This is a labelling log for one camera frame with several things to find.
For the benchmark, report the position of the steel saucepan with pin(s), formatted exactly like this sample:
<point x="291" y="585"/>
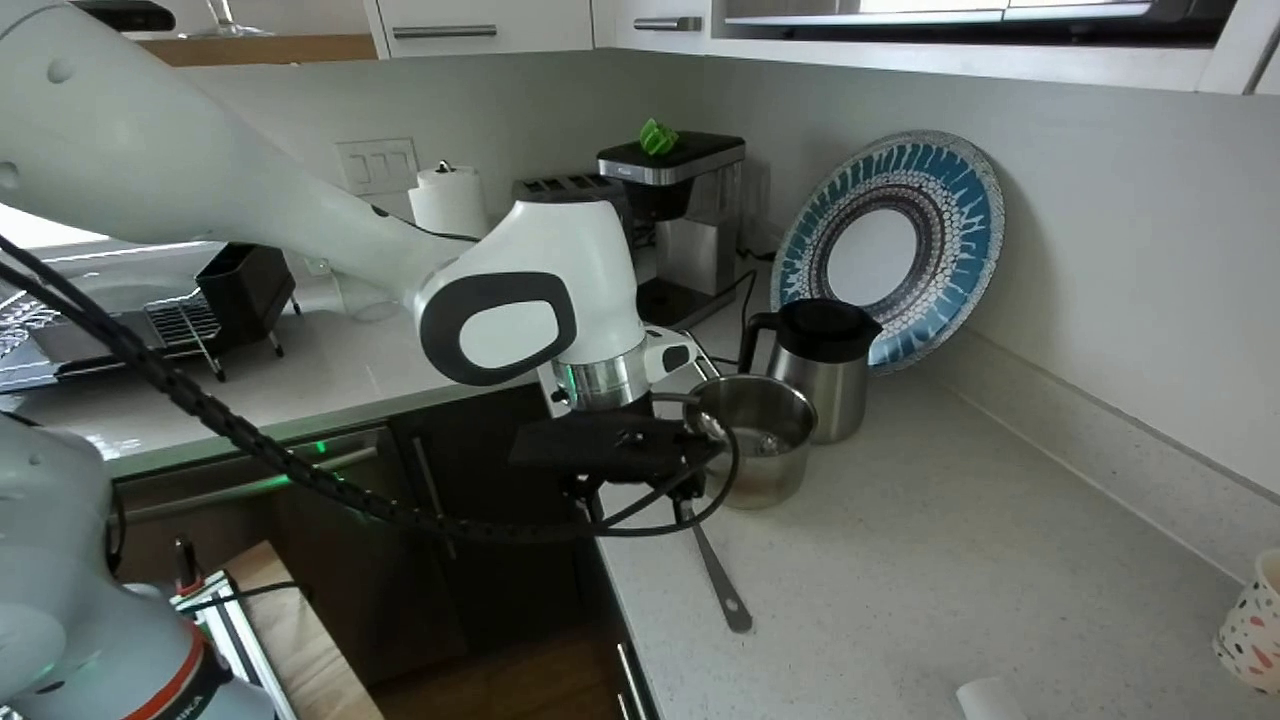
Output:
<point x="766" y="433"/>

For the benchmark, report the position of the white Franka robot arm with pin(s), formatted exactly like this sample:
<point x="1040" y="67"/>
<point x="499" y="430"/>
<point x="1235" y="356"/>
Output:
<point x="146" y="147"/>

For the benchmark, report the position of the dark lower cabinet door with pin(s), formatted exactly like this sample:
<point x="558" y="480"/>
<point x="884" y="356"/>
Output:
<point x="484" y="562"/>

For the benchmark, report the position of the white wall outlet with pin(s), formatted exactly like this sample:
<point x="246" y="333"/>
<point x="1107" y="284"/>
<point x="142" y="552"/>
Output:
<point x="377" y="165"/>

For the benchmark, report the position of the patterned paper cup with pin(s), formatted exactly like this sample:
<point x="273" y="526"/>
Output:
<point x="1254" y="627"/>

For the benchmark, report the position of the steel pasta server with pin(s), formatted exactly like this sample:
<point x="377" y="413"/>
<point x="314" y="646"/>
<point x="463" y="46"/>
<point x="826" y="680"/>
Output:
<point x="723" y="585"/>

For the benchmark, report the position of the white cup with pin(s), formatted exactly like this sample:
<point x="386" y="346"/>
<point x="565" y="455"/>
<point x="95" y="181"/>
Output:
<point x="445" y="202"/>

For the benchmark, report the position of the dark dishwasher with green light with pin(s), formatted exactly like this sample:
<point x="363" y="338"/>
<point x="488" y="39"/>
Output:
<point x="334" y="562"/>

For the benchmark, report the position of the steel toaster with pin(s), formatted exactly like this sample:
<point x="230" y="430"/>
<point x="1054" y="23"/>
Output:
<point x="565" y="186"/>

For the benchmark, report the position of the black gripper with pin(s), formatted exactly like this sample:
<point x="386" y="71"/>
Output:
<point x="593" y="446"/>

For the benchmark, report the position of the blue patterned decorative plate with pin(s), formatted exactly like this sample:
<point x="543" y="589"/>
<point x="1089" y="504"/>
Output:
<point x="890" y="244"/>

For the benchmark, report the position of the steel carafe with black lid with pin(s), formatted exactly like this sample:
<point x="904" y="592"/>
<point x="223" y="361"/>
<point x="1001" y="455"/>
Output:
<point x="826" y="366"/>

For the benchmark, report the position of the steel and black coffee maker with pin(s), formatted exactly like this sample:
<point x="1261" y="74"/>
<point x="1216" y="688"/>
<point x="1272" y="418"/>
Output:
<point x="681" y="202"/>

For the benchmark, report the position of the small green object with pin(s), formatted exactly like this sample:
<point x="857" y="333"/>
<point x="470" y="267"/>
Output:
<point x="659" y="138"/>

